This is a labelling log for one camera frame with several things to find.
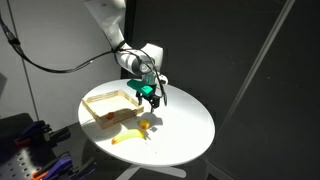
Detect thin grey frame bar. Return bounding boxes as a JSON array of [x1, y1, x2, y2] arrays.
[[226, 0, 297, 124]]

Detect wooden slatted tray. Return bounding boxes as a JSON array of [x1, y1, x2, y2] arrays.
[[81, 89, 145, 130]]

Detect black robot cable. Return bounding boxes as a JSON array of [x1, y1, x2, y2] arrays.
[[0, 14, 168, 108]]

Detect white table base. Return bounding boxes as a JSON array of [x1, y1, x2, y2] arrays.
[[115, 163, 188, 180]]

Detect yellow banana plush toy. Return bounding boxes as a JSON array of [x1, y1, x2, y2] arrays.
[[111, 129, 148, 145]]

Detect perforated metal mounting board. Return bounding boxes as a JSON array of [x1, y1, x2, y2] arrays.
[[0, 146, 45, 180]]

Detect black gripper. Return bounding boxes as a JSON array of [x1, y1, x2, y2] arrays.
[[134, 85, 167, 114]]

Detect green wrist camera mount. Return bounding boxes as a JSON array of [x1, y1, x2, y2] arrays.
[[126, 79, 156, 96]]

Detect purple spring clamp orange tips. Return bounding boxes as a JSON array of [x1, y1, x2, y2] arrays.
[[14, 119, 72, 146], [31, 154, 98, 180]]

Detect yellow lemon plush toy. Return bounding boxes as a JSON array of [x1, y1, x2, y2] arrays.
[[138, 119, 151, 131]]

